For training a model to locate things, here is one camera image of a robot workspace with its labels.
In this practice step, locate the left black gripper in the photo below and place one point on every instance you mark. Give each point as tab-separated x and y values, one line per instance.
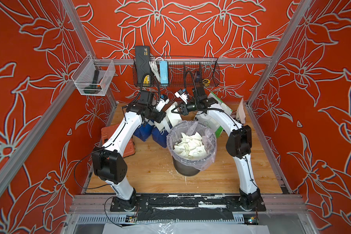
162	114

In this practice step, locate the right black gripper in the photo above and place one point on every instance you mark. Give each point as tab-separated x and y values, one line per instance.
184	107

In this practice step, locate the blue white paper bag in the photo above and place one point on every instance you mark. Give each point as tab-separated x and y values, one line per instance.
240	113
143	132
161	130

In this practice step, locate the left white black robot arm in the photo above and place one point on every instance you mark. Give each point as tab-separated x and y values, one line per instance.
108	162

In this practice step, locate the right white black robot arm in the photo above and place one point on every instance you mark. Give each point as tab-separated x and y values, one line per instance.
238	144

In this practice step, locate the clear plastic bin liner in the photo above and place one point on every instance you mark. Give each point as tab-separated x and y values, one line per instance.
208	138

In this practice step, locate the yellow black tape measure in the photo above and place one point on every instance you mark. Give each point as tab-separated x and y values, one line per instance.
206	82

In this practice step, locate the pile of torn paper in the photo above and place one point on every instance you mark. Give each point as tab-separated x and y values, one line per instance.
190	147

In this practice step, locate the dark small item in basket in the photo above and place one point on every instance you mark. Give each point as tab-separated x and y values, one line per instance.
198	77

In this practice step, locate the light blue power bank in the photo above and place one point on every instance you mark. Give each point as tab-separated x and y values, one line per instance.
164	79

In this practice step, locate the red plastic tool case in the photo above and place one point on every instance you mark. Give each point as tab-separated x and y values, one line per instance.
107	132

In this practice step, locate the grey mesh trash bin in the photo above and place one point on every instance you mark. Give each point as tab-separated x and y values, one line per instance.
185	170

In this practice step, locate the black yellow box device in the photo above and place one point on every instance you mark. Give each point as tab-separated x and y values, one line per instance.
143	65

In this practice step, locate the dark green tool in box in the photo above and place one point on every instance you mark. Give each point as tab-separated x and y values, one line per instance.
93	88

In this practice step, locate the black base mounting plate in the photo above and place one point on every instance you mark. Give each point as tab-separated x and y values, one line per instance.
191	207

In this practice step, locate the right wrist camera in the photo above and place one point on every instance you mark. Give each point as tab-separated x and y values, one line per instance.
183	95

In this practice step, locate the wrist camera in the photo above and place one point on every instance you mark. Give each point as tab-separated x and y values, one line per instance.
164	100
183	95

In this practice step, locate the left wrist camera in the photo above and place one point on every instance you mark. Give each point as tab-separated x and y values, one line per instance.
164	100

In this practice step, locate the black wire wall basket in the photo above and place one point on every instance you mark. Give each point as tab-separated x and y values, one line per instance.
181	71

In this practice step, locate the clear acrylic wall box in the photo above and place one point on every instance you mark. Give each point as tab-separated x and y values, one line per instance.
84	74

